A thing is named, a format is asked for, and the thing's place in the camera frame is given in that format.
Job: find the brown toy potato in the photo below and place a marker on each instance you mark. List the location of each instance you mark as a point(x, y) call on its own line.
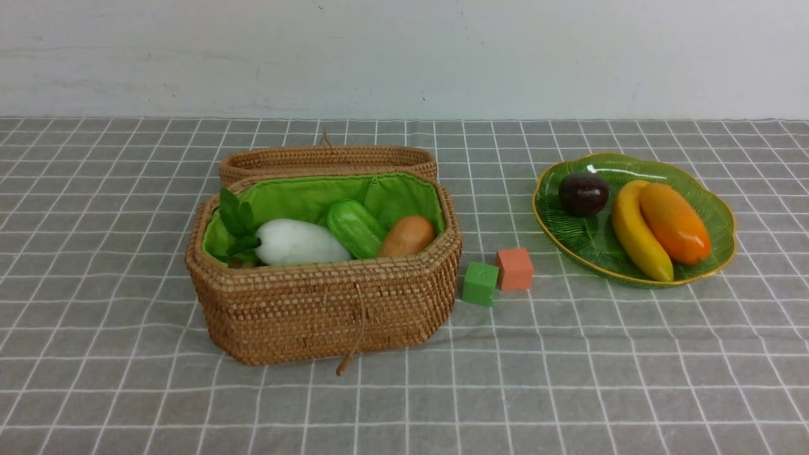
point(408, 236)

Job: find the green toy cucumber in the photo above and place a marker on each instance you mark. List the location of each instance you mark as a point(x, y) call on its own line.
point(356, 228)

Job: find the white toy radish green leaves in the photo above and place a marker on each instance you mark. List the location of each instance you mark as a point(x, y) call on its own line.
point(278, 241)

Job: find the dark purple toy passionfruit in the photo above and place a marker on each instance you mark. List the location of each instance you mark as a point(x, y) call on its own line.
point(583, 194)

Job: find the yellow toy banana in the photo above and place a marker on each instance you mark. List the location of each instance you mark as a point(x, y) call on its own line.
point(635, 236)

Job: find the orange toy mango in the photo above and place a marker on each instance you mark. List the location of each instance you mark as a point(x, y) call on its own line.
point(675, 224)

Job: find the green foam cube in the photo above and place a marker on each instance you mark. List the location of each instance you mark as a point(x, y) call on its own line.
point(479, 284)

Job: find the orange foam cube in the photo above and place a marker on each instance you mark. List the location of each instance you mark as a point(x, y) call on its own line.
point(515, 269)

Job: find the woven rattan basket green lining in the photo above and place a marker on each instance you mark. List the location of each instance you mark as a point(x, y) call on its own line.
point(277, 314)

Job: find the green glass leaf plate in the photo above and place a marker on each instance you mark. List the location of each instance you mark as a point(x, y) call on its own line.
point(592, 242)

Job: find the grey checked tablecloth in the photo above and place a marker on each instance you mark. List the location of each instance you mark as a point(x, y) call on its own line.
point(105, 351)

